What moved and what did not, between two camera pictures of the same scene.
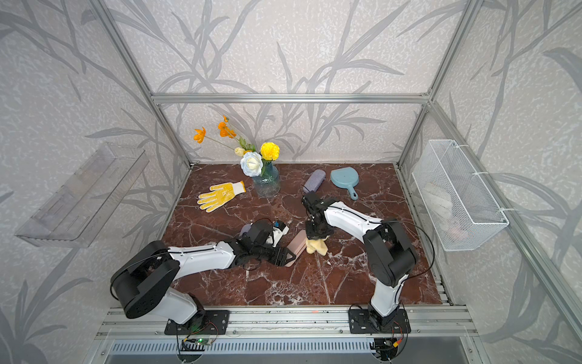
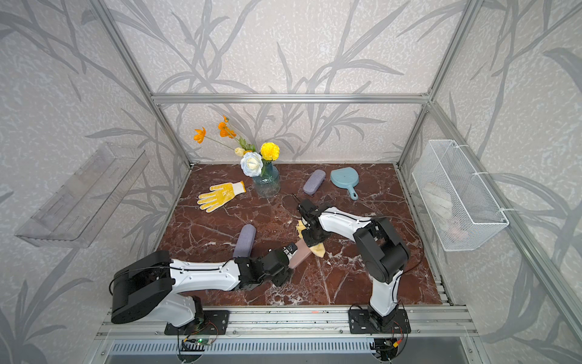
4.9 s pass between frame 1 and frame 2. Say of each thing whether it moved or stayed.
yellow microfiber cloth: moved
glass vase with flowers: stayed
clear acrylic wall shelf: stayed
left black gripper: moved
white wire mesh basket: stayed
